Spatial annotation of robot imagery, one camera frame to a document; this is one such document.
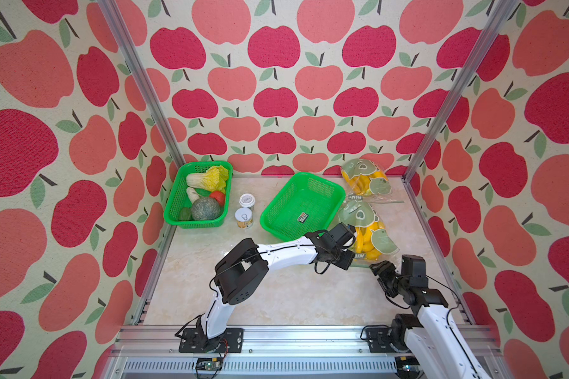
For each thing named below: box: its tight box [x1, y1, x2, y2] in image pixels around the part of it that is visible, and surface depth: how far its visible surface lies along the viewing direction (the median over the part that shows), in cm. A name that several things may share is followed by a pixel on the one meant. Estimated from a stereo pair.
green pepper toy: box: [180, 206, 192, 222], surface depth 102 cm
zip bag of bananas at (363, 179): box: [340, 157, 405, 204], surface depth 110 cm
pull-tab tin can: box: [233, 206, 254, 229], surface depth 102 cm
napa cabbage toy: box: [185, 165, 229, 192], surface depth 113 cm
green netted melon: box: [191, 196, 222, 221], surface depth 97 cm
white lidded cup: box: [239, 192, 257, 208], surface depth 104 cm
